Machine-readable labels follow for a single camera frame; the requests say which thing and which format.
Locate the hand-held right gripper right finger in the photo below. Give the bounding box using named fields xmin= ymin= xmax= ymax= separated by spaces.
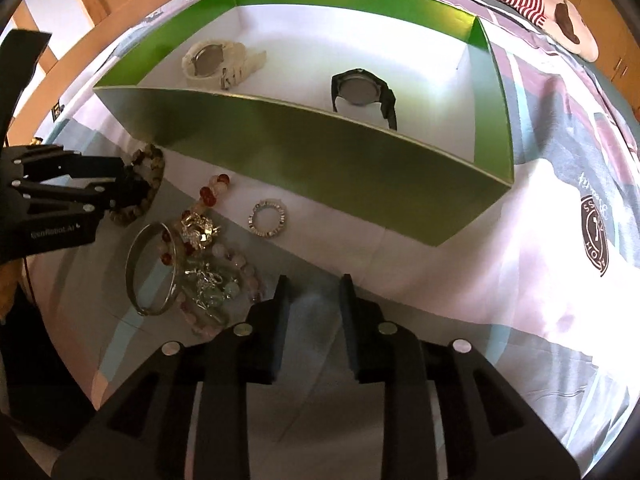
xmin=339 ymin=274 xmax=584 ymax=480

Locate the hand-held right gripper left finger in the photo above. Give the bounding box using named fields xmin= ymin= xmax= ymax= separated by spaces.
xmin=52 ymin=275 xmax=292 ymax=480

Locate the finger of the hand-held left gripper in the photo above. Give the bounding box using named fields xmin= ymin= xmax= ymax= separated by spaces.
xmin=10 ymin=176 xmax=154 ymax=222
xmin=0 ymin=145 xmax=132 ymax=184

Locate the green and silver charm bracelet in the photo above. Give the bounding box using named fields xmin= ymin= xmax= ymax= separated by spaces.
xmin=182 ymin=257 xmax=242 ymax=322

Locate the brown bead bracelet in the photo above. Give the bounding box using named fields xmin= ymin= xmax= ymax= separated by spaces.
xmin=107 ymin=143 xmax=165 ymax=228

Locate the silver bangle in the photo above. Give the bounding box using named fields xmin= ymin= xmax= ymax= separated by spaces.
xmin=124 ymin=221 xmax=180 ymax=317

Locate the sparkly silver ring bracelet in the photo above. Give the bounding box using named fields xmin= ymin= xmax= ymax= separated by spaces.
xmin=247 ymin=198 xmax=290 ymax=239

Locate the gold charm cluster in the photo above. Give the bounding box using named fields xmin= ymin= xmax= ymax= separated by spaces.
xmin=179 ymin=209 xmax=224 ymax=252

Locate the red and pink bead bracelet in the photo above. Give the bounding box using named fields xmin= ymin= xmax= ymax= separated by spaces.
xmin=159 ymin=173 xmax=232 ymax=267

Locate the green cardboard box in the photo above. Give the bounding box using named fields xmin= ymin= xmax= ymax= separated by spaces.
xmin=92 ymin=0 xmax=515 ymax=248

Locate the white wristwatch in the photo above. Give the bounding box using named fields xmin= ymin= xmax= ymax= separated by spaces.
xmin=181 ymin=40 xmax=268 ymax=91

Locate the printed bed sheet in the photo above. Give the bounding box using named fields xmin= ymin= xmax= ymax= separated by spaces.
xmin=20 ymin=0 xmax=640 ymax=467

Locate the black wristwatch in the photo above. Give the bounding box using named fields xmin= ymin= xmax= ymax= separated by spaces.
xmin=330 ymin=68 xmax=399 ymax=132

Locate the wooden wardrobe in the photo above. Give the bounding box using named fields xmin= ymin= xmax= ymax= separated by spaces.
xmin=500 ymin=0 xmax=640 ymax=122

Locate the wooden bed frame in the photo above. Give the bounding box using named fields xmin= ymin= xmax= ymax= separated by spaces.
xmin=29 ymin=0 xmax=212 ymax=147

